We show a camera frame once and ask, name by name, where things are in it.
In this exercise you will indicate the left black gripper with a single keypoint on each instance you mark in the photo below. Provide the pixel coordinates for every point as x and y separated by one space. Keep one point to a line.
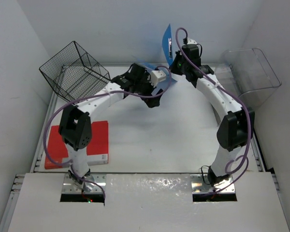
146 78

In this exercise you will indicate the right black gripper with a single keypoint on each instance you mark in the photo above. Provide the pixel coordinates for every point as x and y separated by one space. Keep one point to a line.
173 68

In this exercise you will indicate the blue folder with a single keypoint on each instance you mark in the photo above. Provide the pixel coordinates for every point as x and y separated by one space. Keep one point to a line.
168 53

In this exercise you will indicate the black wire mesh basket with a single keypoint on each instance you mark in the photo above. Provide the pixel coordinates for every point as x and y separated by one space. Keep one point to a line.
73 73

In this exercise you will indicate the clear grey drawer organizer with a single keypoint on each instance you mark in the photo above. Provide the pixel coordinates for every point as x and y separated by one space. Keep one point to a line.
247 74

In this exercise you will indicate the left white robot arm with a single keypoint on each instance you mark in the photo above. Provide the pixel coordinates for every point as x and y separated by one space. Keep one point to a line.
75 124

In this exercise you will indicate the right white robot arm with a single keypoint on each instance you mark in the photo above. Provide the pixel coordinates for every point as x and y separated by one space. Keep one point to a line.
236 123

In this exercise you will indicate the red notebook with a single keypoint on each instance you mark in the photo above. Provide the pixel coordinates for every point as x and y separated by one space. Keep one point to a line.
97 150

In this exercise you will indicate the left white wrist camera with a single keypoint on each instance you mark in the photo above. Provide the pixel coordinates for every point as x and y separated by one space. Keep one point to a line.
157 76

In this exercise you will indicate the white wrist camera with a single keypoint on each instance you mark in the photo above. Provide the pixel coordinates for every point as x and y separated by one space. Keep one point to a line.
191 41
157 76

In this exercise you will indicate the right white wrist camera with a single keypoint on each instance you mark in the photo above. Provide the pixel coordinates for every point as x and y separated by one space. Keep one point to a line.
191 41

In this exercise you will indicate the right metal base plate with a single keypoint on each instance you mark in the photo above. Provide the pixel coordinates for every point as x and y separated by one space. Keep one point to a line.
199 185

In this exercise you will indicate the metal base plate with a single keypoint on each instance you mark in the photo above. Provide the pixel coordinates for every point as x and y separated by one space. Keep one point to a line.
199 185
71 187

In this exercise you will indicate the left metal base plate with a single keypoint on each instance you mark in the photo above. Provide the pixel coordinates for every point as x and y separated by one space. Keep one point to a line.
71 187

